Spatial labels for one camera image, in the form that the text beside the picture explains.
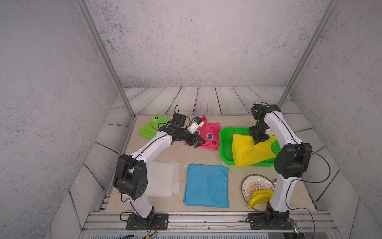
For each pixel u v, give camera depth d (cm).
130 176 46
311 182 51
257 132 77
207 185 84
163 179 86
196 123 75
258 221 74
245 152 83
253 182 85
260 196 74
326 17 73
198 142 76
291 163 52
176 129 68
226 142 103
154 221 72
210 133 108
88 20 73
